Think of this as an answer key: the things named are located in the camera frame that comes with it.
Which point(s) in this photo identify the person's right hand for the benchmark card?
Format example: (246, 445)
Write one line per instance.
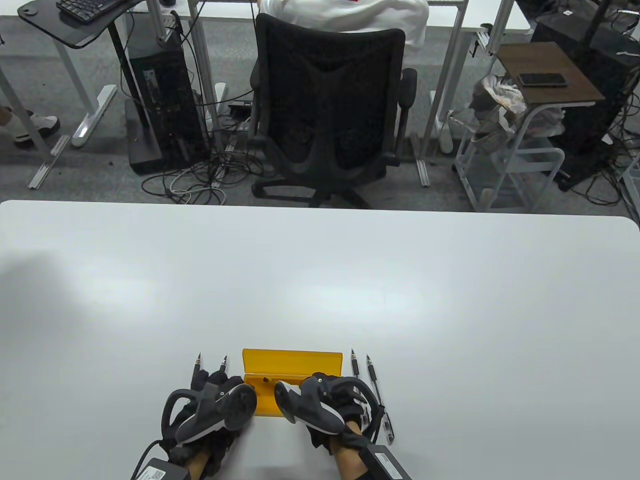
(350, 395)

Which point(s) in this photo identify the person's left hand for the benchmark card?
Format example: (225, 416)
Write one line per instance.
(217, 379)

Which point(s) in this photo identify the yellow pen case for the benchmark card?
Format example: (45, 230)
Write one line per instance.
(295, 362)

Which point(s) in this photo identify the person's left forearm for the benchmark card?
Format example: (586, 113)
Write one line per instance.
(200, 462)

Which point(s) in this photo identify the person's right forearm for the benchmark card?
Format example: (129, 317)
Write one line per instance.
(347, 457)

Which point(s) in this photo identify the grey left hand controller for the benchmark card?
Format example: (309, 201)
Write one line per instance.
(220, 412)

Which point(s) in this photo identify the black right wrist box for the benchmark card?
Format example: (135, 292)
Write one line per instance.
(387, 462)

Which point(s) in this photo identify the black wrist box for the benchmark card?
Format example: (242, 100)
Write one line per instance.
(162, 470)
(387, 462)

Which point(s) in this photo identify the black left wrist box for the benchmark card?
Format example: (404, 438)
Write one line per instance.
(162, 470)

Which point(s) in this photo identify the white rolling cart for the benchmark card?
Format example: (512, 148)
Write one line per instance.
(467, 185)

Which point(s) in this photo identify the small black power box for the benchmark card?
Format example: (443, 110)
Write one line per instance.
(240, 106)

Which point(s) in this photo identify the black computer tower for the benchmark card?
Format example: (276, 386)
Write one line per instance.
(170, 100)

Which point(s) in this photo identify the white desk with T-foot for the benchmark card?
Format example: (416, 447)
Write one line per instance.
(95, 112)

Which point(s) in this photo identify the black mesh office chair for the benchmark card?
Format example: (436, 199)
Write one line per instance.
(325, 100)

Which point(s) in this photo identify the crumpled plastic bag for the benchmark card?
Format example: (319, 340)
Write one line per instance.
(500, 95)

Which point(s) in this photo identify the black smartphone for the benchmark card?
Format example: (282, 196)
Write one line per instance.
(542, 80)

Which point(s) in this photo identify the brown top side table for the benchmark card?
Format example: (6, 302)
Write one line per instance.
(550, 60)

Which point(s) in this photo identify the black standing desk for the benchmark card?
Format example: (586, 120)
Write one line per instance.
(50, 25)

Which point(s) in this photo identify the black keyboard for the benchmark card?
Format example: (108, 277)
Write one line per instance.
(85, 9)

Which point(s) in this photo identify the black equipment case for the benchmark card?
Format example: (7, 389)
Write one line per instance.
(600, 75)

